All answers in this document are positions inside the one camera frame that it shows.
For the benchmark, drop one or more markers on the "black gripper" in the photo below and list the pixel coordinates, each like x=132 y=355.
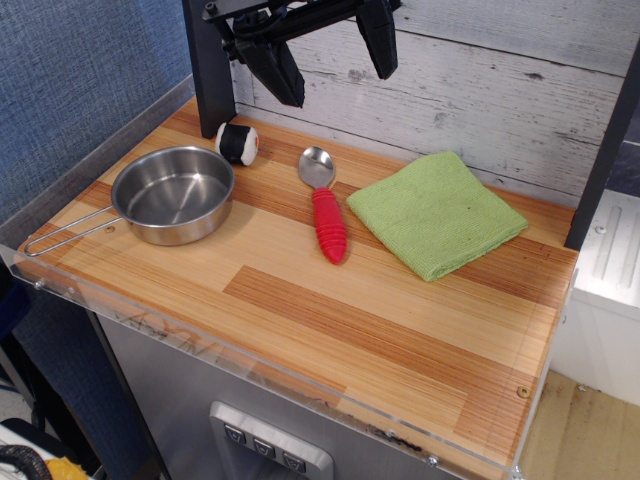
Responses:
x=280 y=21

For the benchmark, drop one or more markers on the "silver metal pot with handle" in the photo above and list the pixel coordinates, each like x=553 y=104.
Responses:
x=170 y=197

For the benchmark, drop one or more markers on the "white black sushi toy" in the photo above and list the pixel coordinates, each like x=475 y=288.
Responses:
x=238 y=144

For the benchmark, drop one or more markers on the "folded green cloth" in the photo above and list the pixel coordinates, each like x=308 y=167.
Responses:
x=435 y=216

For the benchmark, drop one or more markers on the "clear acrylic table guard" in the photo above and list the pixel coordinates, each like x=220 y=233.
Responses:
x=449 y=370

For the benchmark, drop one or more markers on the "stainless steel cabinet front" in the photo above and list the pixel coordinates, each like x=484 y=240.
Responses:
x=174 y=391

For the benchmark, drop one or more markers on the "silver button control panel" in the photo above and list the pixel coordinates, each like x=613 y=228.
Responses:
x=250 y=447

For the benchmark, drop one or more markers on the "white appliance at right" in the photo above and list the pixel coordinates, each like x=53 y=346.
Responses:
x=597 y=343

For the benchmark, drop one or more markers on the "yellow object bottom left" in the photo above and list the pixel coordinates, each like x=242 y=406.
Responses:
x=64 y=469

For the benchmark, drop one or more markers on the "dark grey left post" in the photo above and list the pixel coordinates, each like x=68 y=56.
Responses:
x=210 y=70

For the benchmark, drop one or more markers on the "dark grey post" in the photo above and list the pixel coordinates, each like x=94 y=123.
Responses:
x=613 y=138
x=210 y=70

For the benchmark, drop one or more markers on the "red handled metal spoon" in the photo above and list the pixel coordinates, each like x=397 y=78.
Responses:
x=316 y=169

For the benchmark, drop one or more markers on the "dark grey right post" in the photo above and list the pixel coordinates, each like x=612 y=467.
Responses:
x=613 y=138

